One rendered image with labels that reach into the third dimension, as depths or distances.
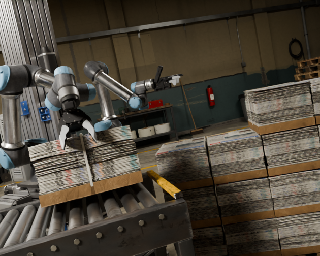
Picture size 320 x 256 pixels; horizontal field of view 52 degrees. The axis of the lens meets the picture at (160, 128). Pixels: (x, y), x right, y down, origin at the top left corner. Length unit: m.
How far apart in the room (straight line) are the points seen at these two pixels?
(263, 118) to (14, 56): 1.52
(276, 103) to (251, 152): 0.29
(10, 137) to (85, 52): 6.76
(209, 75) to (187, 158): 7.36
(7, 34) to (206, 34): 7.40
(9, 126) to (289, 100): 1.42
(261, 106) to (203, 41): 7.45
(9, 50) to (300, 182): 1.87
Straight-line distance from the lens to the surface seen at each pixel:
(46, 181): 1.26
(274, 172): 1.87
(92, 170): 1.25
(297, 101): 1.85
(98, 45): 8.51
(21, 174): 2.37
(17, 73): 1.71
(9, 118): 1.77
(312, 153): 1.90
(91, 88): 1.48
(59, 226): 1.14
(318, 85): 1.87
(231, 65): 9.40
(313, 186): 1.93
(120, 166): 1.25
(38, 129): 2.16
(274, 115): 1.82
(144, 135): 7.86
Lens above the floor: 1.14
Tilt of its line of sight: 5 degrees down
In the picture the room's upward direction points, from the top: 11 degrees counter-clockwise
